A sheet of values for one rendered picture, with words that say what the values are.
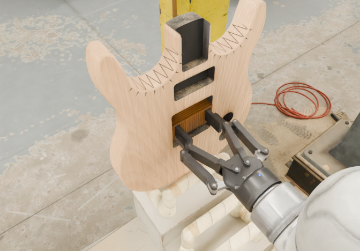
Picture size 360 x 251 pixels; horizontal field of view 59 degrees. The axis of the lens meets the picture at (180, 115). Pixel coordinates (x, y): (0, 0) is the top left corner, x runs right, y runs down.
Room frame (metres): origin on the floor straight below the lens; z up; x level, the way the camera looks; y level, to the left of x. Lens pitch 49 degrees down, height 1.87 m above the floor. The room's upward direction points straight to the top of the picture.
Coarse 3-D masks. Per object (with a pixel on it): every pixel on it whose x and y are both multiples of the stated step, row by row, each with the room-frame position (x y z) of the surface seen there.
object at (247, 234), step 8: (248, 224) 0.31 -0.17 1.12; (240, 232) 0.29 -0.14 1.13; (248, 232) 0.29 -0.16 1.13; (256, 232) 0.29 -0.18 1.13; (232, 240) 0.27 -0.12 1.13; (240, 240) 0.27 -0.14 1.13; (248, 240) 0.27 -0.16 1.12; (224, 248) 0.25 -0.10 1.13; (232, 248) 0.25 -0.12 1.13; (240, 248) 0.25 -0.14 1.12
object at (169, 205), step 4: (164, 200) 0.34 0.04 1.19; (168, 200) 0.34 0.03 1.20; (172, 200) 0.34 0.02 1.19; (164, 204) 0.34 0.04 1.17; (168, 204) 0.34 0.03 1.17; (172, 204) 0.34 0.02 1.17; (164, 208) 0.34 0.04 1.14; (168, 208) 0.34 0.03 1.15; (172, 208) 0.34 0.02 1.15; (172, 212) 0.34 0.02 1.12; (172, 216) 0.34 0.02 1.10
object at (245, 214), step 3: (243, 207) 0.38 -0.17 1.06; (243, 210) 0.37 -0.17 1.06; (246, 210) 0.37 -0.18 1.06; (240, 213) 0.37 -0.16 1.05; (243, 213) 0.37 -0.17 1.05; (246, 213) 0.37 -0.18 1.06; (249, 213) 0.37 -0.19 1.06; (240, 216) 0.37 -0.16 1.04; (243, 216) 0.36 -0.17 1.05; (246, 216) 0.36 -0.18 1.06; (249, 216) 0.36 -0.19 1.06; (243, 219) 0.36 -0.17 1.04; (246, 219) 0.35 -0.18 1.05; (249, 219) 0.35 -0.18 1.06; (246, 222) 0.35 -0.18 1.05; (249, 222) 0.34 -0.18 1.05
